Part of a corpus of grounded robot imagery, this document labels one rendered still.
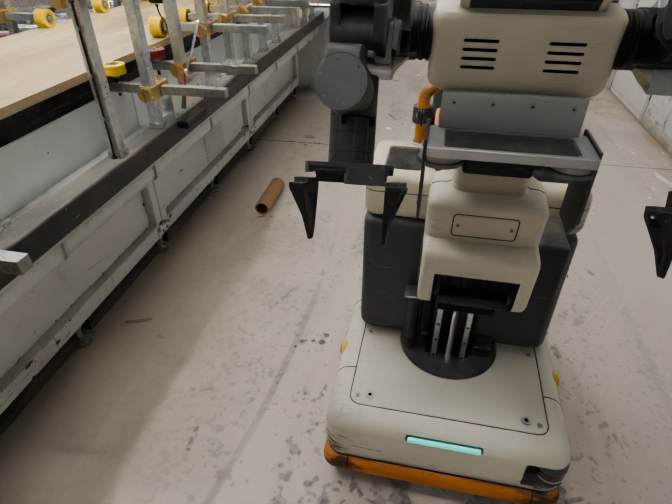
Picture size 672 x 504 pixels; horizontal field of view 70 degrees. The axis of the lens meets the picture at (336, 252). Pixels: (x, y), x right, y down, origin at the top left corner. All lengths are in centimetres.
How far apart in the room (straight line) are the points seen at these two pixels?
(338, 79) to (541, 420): 108
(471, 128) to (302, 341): 123
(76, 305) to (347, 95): 162
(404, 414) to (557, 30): 92
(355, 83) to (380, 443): 101
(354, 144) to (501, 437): 93
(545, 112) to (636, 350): 144
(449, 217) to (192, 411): 112
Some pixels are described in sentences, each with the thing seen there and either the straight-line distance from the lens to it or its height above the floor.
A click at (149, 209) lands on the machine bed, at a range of 232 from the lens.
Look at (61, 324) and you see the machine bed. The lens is 194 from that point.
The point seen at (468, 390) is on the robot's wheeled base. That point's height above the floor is 28.
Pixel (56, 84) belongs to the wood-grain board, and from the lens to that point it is 181.
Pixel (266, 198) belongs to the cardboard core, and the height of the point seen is 8.
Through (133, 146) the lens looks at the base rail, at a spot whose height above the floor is 70.
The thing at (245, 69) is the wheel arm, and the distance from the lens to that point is 201.
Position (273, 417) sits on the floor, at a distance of 165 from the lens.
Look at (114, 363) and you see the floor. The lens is 196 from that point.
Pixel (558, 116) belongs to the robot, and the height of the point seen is 107.
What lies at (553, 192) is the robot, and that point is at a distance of 124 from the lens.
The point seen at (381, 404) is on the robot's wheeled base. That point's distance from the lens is 132.
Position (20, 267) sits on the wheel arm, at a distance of 104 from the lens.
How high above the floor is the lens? 133
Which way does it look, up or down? 35 degrees down
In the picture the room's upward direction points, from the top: straight up
